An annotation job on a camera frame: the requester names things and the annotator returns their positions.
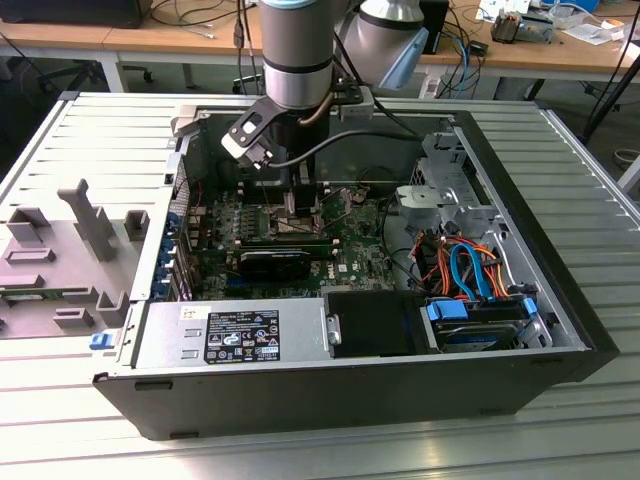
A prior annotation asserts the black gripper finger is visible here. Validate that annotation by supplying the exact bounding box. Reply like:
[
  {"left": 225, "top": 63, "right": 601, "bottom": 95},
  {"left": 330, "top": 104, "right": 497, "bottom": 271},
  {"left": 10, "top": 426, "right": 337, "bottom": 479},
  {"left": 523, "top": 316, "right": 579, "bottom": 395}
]
[{"left": 293, "top": 180, "right": 320, "bottom": 218}]

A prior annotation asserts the metal socket cover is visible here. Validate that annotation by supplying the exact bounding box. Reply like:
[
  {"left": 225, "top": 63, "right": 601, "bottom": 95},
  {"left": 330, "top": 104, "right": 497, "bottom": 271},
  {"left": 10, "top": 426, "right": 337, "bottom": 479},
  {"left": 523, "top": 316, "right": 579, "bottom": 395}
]
[{"left": 310, "top": 186, "right": 355, "bottom": 232}]

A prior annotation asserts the CPU socket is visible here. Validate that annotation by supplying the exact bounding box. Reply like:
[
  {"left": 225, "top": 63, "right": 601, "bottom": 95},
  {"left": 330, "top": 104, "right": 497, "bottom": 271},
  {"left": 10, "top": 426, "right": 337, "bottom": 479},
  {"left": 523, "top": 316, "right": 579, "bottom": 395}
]
[{"left": 269, "top": 204, "right": 324, "bottom": 237}]

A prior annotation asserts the black RAM slot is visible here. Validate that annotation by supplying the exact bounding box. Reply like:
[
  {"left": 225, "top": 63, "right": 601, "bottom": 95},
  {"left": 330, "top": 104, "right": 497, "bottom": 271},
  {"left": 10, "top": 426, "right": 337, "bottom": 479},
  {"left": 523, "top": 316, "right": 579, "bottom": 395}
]
[
  {"left": 243, "top": 180, "right": 329, "bottom": 194},
  {"left": 243, "top": 191, "right": 329, "bottom": 204}
]

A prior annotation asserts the black disk bay cover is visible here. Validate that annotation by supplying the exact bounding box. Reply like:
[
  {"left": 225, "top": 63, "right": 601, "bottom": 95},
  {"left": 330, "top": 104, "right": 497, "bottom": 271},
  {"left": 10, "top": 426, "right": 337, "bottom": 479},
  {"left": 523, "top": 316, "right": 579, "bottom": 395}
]
[{"left": 323, "top": 290, "right": 431, "bottom": 359}]

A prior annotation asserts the CPU cooler heatsink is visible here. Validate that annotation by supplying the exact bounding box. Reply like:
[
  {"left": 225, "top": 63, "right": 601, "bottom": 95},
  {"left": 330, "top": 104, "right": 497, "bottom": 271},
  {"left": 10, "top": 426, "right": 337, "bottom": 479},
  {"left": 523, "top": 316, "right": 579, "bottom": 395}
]
[{"left": 490, "top": 12, "right": 524, "bottom": 45}]

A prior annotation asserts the green RAM stick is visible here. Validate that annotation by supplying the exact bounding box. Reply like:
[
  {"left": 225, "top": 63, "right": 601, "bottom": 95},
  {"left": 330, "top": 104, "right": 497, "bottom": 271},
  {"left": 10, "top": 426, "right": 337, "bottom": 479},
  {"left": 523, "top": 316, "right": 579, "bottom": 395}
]
[
  {"left": 241, "top": 237, "right": 335, "bottom": 259},
  {"left": 0, "top": 291, "right": 65, "bottom": 303}
]

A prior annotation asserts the black graphics card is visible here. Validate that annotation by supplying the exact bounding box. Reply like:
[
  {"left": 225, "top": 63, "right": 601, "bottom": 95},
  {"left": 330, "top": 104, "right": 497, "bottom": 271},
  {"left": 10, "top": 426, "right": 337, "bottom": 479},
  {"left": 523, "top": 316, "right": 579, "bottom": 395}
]
[{"left": 238, "top": 248, "right": 312, "bottom": 282}]

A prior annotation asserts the green motherboard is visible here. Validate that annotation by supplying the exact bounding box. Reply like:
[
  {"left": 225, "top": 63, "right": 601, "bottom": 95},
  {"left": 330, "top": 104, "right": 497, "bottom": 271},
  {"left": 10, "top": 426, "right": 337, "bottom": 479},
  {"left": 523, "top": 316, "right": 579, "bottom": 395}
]
[{"left": 187, "top": 183, "right": 401, "bottom": 302}]

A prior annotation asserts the silver metal drive cage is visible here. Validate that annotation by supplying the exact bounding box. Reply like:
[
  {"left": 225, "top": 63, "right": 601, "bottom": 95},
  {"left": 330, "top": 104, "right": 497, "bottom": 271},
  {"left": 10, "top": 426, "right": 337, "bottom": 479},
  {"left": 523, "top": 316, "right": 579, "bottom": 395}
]
[{"left": 394, "top": 130, "right": 506, "bottom": 239}]

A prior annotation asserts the wooden desk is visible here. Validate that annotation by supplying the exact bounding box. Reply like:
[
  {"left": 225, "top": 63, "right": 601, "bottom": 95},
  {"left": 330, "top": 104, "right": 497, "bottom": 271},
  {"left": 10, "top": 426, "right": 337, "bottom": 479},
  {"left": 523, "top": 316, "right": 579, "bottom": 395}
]
[{"left": 0, "top": 0, "right": 640, "bottom": 94}]

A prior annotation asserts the tall black box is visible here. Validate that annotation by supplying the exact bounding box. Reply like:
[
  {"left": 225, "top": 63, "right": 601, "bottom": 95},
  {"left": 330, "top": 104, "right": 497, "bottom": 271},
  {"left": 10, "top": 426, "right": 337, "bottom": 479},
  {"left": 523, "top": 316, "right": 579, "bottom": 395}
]
[{"left": 419, "top": 0, "right": 450, "bottom": 55}]

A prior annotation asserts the silver power supply unit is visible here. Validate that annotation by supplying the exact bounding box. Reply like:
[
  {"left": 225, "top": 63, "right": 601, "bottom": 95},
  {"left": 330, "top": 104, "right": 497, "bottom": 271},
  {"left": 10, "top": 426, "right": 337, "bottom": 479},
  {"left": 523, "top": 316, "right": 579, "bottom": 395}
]
[{"left": 130, "top": 298, "right": 334, "bottom": 369}]

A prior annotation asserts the black open PC case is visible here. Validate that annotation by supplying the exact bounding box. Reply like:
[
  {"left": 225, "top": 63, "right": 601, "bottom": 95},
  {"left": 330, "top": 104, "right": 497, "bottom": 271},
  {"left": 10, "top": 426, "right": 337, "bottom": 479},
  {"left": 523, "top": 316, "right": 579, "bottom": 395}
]
[{"left": 92, "top": 92, "right": 621, "bottom": 442}]

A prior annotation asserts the hard disk in blue carrier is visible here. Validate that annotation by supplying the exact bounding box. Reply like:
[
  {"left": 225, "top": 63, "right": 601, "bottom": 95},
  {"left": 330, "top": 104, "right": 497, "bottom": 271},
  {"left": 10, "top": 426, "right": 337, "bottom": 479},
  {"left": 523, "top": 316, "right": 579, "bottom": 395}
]
[{"left": 422, "top": 294, "right": 540, "bottom": 355}]

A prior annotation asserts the white printed cardboard box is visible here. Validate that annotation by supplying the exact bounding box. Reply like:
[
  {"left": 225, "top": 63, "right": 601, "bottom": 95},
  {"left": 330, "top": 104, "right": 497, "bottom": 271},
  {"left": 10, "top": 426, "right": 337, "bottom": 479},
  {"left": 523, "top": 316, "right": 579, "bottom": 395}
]
[{"left": 477, "top": 0, "right": 532, "bottom": 22}]

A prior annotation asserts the black office chair base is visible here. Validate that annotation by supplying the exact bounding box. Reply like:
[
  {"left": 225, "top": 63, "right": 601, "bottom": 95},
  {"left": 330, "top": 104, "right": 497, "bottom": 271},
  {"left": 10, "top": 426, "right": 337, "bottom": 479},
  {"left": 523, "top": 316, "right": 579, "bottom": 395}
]
[{"left": 37, "top": 59, "right": 101, "bottom": 94}]

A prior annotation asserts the grey parts rack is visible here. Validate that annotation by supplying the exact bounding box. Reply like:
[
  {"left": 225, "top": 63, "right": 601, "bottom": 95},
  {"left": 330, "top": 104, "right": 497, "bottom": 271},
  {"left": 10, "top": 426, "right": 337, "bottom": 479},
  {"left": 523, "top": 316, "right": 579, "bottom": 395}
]
[{"left": 0, "top": 177, "right": 151, "bottom": 341}]

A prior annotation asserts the small grey device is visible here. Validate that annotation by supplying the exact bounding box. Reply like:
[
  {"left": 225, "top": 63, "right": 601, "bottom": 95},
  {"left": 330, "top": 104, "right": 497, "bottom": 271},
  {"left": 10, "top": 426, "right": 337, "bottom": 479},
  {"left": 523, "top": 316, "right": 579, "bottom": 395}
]
[{"left": 519, "top": 14, "right": 555, "bottom": 45}]

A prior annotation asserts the black equipment box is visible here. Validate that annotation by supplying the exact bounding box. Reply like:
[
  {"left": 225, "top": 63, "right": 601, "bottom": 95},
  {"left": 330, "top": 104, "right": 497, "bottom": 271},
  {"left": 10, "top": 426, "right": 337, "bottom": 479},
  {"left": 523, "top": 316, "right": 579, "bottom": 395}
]
[{"left": 0, "top": 0, "right": 146, "bottom": 30}]

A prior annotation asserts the white paper sheet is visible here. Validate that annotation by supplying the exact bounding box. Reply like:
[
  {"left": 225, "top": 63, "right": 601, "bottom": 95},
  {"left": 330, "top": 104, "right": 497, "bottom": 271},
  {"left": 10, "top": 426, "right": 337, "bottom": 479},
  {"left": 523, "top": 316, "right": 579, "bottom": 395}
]
[{"left": 562, "top": 22, "right": 626, "bottom": 47}]

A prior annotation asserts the black tripod stand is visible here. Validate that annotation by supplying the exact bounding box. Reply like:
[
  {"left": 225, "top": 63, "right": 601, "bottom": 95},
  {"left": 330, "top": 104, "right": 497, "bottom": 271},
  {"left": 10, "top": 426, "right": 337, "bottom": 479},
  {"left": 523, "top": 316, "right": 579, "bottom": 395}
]
[{"left": 579, "top": 29, "right": 640, "bottom": 147}]

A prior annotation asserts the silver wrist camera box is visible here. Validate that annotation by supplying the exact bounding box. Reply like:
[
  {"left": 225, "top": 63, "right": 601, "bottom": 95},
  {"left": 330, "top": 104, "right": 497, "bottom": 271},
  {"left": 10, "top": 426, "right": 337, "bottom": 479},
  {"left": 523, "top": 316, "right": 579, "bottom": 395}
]
[
  {"left": 220, "top": 97, "right": 279, "bottom": 160},
  {"left": 333, "top": 85, "right": 376, "bottom": 122}
]

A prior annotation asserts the black camera cable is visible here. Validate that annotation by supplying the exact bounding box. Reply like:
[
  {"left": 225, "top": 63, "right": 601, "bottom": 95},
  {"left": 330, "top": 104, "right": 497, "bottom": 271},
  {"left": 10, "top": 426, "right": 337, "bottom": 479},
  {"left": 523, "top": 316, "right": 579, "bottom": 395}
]
[{"left": 259, "top": 129, "right": 419, "bottom": 169}]

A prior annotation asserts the orange wire bundle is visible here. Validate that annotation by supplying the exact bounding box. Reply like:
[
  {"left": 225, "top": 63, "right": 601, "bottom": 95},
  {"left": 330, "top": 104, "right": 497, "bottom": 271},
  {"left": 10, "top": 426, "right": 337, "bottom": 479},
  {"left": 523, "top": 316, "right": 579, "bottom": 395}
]
[{"left": 413, "top": 230, "right": 517, "bottom": 301}]

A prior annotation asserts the blue wire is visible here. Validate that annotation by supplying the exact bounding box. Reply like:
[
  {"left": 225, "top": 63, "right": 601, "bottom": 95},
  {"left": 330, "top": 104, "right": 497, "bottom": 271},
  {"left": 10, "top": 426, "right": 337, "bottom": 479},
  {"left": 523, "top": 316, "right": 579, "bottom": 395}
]
[{"left": 448, "top": 241, "right": 497, "bottom": 304}]

